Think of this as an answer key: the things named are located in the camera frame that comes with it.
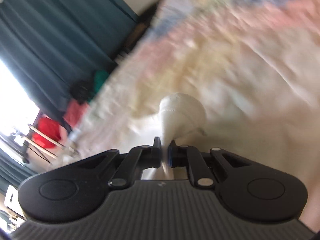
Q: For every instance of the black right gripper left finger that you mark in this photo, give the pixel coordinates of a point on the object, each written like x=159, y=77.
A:
x=76, y=190

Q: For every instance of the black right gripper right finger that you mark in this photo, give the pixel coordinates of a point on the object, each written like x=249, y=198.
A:
x=247, y=189

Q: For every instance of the cream white zip jacket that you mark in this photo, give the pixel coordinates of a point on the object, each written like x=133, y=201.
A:
x=180, y=114

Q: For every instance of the teal curtain right of window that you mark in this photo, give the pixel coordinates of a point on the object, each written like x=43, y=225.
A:
x=12, y=172

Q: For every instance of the teal curtain of window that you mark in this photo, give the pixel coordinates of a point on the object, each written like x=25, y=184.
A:
x=49, y=45
x=12, y=172

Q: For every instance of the red bag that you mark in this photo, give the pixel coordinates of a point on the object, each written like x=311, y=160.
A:
x=48, y=133

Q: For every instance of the pink cloth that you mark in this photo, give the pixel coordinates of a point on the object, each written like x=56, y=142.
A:
x=74, y=112

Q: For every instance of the black cloth pile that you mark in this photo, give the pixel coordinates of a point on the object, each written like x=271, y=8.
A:
x=82, y=91

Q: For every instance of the green cloth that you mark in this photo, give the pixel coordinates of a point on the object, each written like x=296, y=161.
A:
x=99, y=78

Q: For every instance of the pastel tie-dye bed sheet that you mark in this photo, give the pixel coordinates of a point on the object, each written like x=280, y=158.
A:
x=254, y=66

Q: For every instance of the teal curtain left of window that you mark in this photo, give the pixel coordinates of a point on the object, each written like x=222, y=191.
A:
x=49, y=45

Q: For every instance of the bright window with dark frame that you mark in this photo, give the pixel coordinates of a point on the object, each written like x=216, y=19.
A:
x=17, y=109

